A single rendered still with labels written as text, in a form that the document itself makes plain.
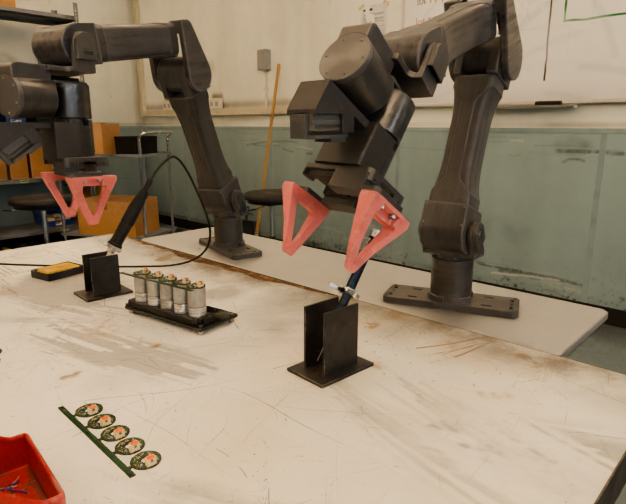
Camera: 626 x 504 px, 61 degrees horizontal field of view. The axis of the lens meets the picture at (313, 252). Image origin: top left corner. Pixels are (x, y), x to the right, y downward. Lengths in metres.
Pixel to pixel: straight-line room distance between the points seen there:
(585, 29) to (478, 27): 2.34
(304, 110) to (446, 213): 0.33
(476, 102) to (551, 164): 2.34
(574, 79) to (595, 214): 0.69
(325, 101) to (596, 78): 2.62
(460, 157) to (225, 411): 0.49
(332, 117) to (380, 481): 0.33
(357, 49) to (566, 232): 2.69
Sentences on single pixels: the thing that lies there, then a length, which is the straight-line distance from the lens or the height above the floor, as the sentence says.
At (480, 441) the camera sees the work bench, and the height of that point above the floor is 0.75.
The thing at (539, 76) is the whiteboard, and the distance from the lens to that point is 3.17.
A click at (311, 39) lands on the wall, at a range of 4.13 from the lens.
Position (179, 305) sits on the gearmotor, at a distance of 0.75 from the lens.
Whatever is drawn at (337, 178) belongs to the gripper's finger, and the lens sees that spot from 0.55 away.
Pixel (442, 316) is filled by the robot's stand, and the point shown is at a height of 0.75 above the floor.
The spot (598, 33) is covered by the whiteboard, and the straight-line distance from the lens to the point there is 3.10.
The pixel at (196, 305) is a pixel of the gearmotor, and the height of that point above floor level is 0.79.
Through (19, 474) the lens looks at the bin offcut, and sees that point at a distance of 0.51.
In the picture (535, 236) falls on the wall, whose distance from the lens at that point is 3.22.
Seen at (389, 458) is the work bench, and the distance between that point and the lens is 0.48.
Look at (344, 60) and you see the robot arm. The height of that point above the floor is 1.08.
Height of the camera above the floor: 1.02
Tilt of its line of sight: 14 degrees down
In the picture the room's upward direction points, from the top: straight up
